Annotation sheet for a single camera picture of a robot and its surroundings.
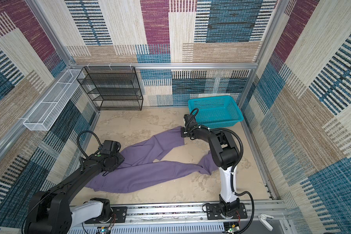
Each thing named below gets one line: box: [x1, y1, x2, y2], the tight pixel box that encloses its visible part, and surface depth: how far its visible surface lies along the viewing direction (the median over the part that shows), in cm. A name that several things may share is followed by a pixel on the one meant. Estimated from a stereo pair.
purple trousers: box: [85, 126, 219, 193], surface depth 91 cm
